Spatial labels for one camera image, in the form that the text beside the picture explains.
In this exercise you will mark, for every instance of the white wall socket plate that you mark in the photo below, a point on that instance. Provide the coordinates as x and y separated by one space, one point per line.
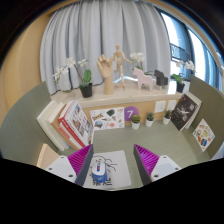
160 106
171 105

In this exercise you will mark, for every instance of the blue and white computer mouse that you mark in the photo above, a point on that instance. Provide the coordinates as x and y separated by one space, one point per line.
99 170

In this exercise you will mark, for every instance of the white books behind black book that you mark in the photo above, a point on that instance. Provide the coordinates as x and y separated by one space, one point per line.
198 106

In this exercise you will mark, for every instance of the black book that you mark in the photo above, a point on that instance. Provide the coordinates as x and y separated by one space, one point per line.
183 111

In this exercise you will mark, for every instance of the white leaning books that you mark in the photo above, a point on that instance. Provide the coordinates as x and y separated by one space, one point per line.
48 125

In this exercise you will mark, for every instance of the white sheet with stickers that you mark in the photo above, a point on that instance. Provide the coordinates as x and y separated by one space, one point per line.
106 118

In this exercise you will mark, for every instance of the white card with colourful stickers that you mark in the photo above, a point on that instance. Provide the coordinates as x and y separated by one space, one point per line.
203 135

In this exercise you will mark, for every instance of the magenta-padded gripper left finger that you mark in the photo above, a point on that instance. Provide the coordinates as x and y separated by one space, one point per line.
80 160

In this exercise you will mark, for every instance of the white mouse pad with drawing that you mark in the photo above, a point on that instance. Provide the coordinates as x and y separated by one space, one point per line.
120 170

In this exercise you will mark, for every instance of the wooden artist mannequin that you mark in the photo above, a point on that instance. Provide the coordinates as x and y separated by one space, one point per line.
118 63

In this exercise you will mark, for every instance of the wooden hand model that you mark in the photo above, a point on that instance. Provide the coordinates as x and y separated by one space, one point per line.
106 73

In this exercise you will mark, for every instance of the grey curtain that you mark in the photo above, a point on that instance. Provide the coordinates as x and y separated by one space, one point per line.
100 30

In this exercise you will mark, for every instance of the pink horse figurine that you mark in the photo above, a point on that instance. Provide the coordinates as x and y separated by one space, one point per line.
144 80

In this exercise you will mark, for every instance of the red colourful magazine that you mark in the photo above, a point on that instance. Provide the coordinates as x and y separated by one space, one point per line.
78 123

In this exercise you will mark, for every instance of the black horse figurine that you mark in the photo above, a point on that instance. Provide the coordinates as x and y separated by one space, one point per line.
161 79

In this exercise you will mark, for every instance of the purple round sticker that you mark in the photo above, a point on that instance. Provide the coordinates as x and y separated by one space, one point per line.
131 114

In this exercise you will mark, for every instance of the window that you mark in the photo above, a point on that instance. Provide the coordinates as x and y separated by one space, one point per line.
200 50

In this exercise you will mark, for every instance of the white orchid in black pot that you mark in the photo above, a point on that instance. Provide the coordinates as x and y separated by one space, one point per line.
180 87
86 90
137 57

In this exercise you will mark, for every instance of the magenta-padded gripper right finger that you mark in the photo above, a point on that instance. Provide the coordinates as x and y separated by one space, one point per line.
148 160

